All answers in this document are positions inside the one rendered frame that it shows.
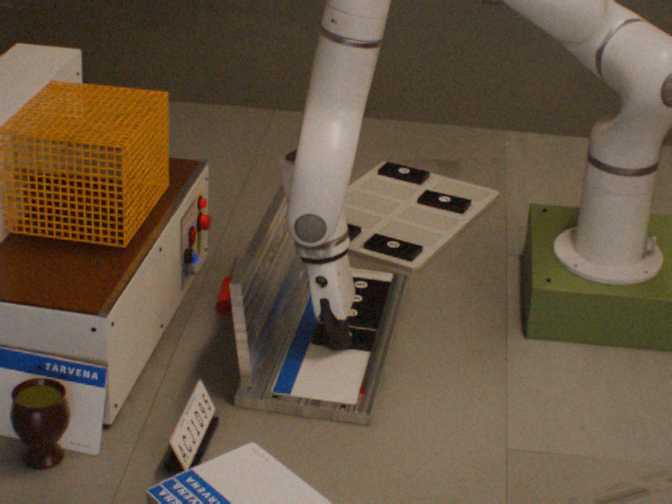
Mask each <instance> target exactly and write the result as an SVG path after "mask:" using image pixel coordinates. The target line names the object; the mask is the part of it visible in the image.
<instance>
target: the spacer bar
mask: <svg viewBox="0 0 672 504"><path fill-rule="evenodd" d="M351 272H352V277H360V278H367V279H376V280H383V281H391V283H392V279H393V273H384V272H377V271H369V270H361V269H353V268H351Z"/></svg>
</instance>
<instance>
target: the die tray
mask: <svg viewBox="0 0 672 504"><path fill-rule="evenodd" d="M385 163H386V162H382V163H381V164H379V165H378V166H377V167H375V168H374V169H373V170H371V171H370V172H367V173H366V174H365V175H363V176H362V177H361V178H359V179H358V180H356V181H355V182H354V184H352V185H351V186H350V187H347V191H346V194H345V198H344V202H343V206H344V212H345V218H346V223H350V224H354V226H358V227H361V233H360V234H359V235H358V236H357V237H356V238H354V239H353V240H352V241H351V242H350V245H349V251H348V254H352V255H355V256H358V257H362V258H365V259H369V260H373V261H376V262H379V263H382V264H386V265H389V266H393V268H397V269H400V270H403V271H407V272H410V273H417V272H419V271H420V270H421V269H422V268H423V266H424V265H425V264H426V263H428V262H429V261H430V260H431V259H432V258H433V257H435V256H436V255H437V254H438V253H440V252H441V251H442V250H443V249H444V248H445V247H446V245H447V244H448V243H449V242H450V241H452V240H453V239H454V238H455V237H456V236H458V235H459V234H460V233H461V232H462V231H464V230H465V229H466V228H467V227H468V226H469V225H470V224H471V222H472V221H473V220H475V219H476V218H477V217H478V216H479V215H480V214H481V213H482V212H484V211H485V210H487V209H488V208H489V207H490V206H491V205H492V204H493V203H494V202H495V201H496V199H498V197H499V192H498V191H496V190H492V189H489V188H485V187H480V186H476V185H473V184H469V183H465V182H461V181H456V180H453V178H449V177H445V176H441V175H438V174H433V173H430V176H429V177H428V178H427V179H426V180H425V182H424V183H423V184H422V185H417V184H411V183H407V181H403V180H399V179H395V178H391V177H386V176H382V175H378V169H379V168H380V167H382V166H383V165H384V164H385ZM425 190H431V191H436V192H440V193H445V194H449V195H453V196H459V197H463V198H467V199H472V202H471V206H470V207H469V209H468V210H467V211H466V212H465V213H464V214H459V213H454V212H450V211H446V210H441V209H437V208H432V207H428V206H423V205H419V204H417V201H418V197H419V196H420V195H421V194H422V193H423V192H424V191H425ZM375 233H377V234H381V235H385V236H388V237H393V238H397V239H400V240H404V241H408V242H412V243H416V244H420V245H423V250H422V253H421V254H419V255H418V256H417V257H416V258H415V259H414V260H413V261H412V262H410V261H407V260H403V259H400V258H396V257H392V256H388V255H384V254H381V253H377V252H374V251H370V250H365V249H363V245H364V242H365V241H366V240H367V239H369V238H370V237H372V236H373V235H374V234H375Z"/></svg>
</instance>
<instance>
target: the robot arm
mask: <svg viewBox="0 0 672 504"><path fill-rule="evenodd" d="M501 1H502V2H504V3H505V4H507V5H508V6H509V7H511V8H512V9H514V10H515V11H516V12H518V13H519V14H522V15H523V16H524V17H526V18H527V19H529V20H530V21H531V23H533V24H534V25H536V26H537V27H539V28H540V29H541V30H543V31H544V32H546V33H547V34H550V35H551V36H552V37H554V38H555V39H556V40H558V41H559V42H560V43H562V44H563V45H564V46H565V48H566V49H567V50H568V51H569V52H570V53H572V54H573V55H574V56H575V57H576V58H577V59H578V60H579V61H581V62H582V63H583V64H584V65H585V66H586V67H587V68H588V69H589V70H590V71H591V72H592V74H594V75H595V76H596V77H597V78H599V79H600V80H602V81H603V82H604V83H606V84H607V85H608V86H610V87H611V88H613V89H614V90H615V91H617V92H619V93H620V94H621V95H622V108H621V111H620V112H613V113H610V114H607V115H605V116H602V117H601V118H599V119H598V120H597V121H596V122H595V123H594V125H593V127H592V129H591V132H590V136H589V142H588V148H587V155H586V161H585V166H586V169H584V170H585V176H584V183H583V190H582V198H581V205H580V211H579V218H578V226H577V227H574V228H570V229H568V230H565V231H564V232H562V233H561V234H559V236H558V237H557V238H556V240H555V242H554V251H553V252H554V256H555V258H556V259H557V261H558V262H559V263H560V264H561V265H562V266H563V267H564V268H566V270H567V271H569V272H570V273H572V274H574V275H577V276H580V277H582V278H584V279H588V280H591V281H595V282H599V283H605V284H616V285H625V284H635V283H641V282H644V281H647V280H649V279H651V278H653V277H655V276H656V275H657V274H658V273H659V271H660V270H661V267H662V263H663V255H662V253H661V251H660V249H659V248H658V247H657V246H656V236H653V237H648V236H647V231H648V226H649V220H650V213H651V208H652V202H653V196H654V191H655V184H656V178H657V173H658V167H659V162H660V156H661V149H662V145H661V144H662V140H663V138H664V136H665V134H666V133H667V131H668V130H669V129H670V128H671V126H672V38H671V37H670V36H668V35H667V34H665V33H664V32H663V31H662V30H660V29H659V28H657V27H655V26H654V25H652V24H650V23H649V22H647V21H646V20H644V19H643V18H641V17H639V16H638V15H636V14H635V13H633V12H631V11H629V10H627V8H625V7H623V6H621V5H619V4H617V3H616V2H614V1H612V0H501ZM390 3H391V0H327V1H325V6H324V11H323V15H322V20H321V24H320V30H319V35H318V40H317V44H316V49H315V54H314V59H313V65H312V70H311V75H310V81H309V86H308V93H307V98H306V104H305V110H303V117H302V122H301V128H300V134H299V141H298V147H297V148H296V149H293V150H291V151H289V152H287V153H286V154H283V155H282V156H281V158H280V161H279V166H280V171H281V176H282V183H283V188H285V193H286V198H287V212H286V223H287V228H288V231H289V233H290V235H291V237H292V238H293V239H294V247H295V249H296V253H297V254H298V255H299V256H300V259H301V260H302V261H304V262H307V265H308V276H309V283H310V291H311V297H312V303H313V309H314V314H315V317H316V319H317V320H318V321H321V319H322V316H323V319H324V327H325V331H328V336H329V342H330V347H331V349H332V350H345V349H350V347H351V344H352V341H351V335H350V328H349V323H344V322H347V315H349V313H350V310H351V306H352V303H353V300H354V297H355V286H354V281H353V277H352V272H351V268H350V262H349V258H348V254H346V253H348V251H349V245H350V236H349V230H348V224H346V218H345V212H344V206H343V202H344V198H345V194H346V191H347V187H349V182H350V178H351V174H352V170H353V165H354V160H355V155H356V151H357V146H358V141H359V134H360V129H361V123H362V118H363V113H364V108H365V104H366V100H367V97H368V93H369V89H370V84H371V80H373V76H374V72H375V68H376V64H377V60H378V55H379V51H380V47H381V42H382V38H383V34H384V30H385V24H386V20H387V16H388V12H389V7H390Z"/></svg>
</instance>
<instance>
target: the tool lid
mask: <svg viewBox="0 0 672 504"><path fill-rule="evenodd" d="M286 212H287V198H286V193H285V188H283V183H281V185H280V187H279V188H278V190H277V192H276V194H275V196H274V198H273V200H272V202H271V205H270V207H269V209H268V211H267V213H266V214H265V216H264V218H262V220H261V222H260V224H259V227H258V229H257V231H256V233H255V235H254V237H253V238H252V240H251V242H250V244H249V247H248V249H247V251H246V253H245V255H244V257H243V259H241V261H240V262H239V264H238V266H237V269H236V271H235V273H234V275H233V277H232V279H231V281H230V283H229V289H230V297H231V305H232V314H233V323H234V331H235V340H236V348H237V358H238V361H239V366H240V374H241V383H242V386H253V385H254V382H255V373H256V370H257V368H260V367H262V365H263V362H265V361H266V360H267V358H268V355H269V352H270V350H271V347H272V345H273V343H274V340H275V339H274V336H275V333H276V331H277V328H278V325H279V323H280V321H281V312H282V310H286V308H287V305H288V303H289V302H291V300H292V298H293V296H294V293H295V291H296V289H297V285H298V279H299V276H300V274H301V272H302V269H303V261H302V260H301V259H300V256H299V255H298V254H297V253H296V249H295V247H294V239H293V238H292V237H291V235H290V233H289V231H288V228H287V223H286Z"/></svg>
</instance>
